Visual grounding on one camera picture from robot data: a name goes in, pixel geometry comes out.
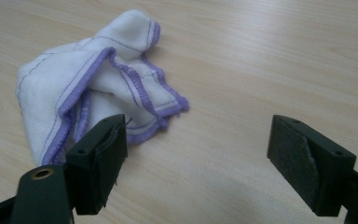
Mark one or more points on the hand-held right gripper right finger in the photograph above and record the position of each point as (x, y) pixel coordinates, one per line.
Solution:
(304, 161)

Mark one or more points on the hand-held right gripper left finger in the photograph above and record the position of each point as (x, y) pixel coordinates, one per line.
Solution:
(99, 161)

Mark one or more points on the white cloth with purple edging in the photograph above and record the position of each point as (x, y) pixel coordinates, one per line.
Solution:
(52, 93)

